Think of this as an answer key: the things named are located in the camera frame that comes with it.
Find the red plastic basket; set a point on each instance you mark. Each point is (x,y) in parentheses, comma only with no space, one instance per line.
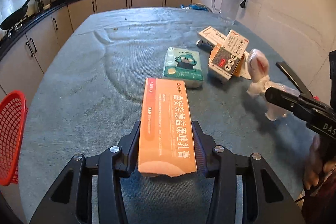
(14,112)

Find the white grey printed box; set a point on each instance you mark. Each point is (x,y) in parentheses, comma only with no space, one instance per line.
(236,43)

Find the long orange medicine box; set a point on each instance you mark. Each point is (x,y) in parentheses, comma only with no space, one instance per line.
(166,142)

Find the black wok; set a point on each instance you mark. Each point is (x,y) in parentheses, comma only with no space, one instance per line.
(15,17)

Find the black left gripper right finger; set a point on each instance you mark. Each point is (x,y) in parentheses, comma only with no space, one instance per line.
(215,161)

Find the green cartoon tissue pack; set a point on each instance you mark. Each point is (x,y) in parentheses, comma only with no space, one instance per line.
(183,64)

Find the blue plastic bag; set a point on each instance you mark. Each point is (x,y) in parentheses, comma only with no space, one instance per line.
(196,6)

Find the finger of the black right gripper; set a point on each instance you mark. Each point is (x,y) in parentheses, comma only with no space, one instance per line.
(293,78)
(299,104)

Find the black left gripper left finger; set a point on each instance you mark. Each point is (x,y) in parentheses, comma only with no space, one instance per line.
(114,163)

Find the person's right hand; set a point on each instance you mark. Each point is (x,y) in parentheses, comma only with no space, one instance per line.
(315,165)

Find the knotted clear plastic bag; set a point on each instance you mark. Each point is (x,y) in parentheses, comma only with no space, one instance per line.
(258,68)

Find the orange white medicine carton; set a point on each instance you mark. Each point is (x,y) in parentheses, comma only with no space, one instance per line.
(224,65)

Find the long white medicine box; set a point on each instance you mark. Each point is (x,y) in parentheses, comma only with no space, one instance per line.
(210,38)

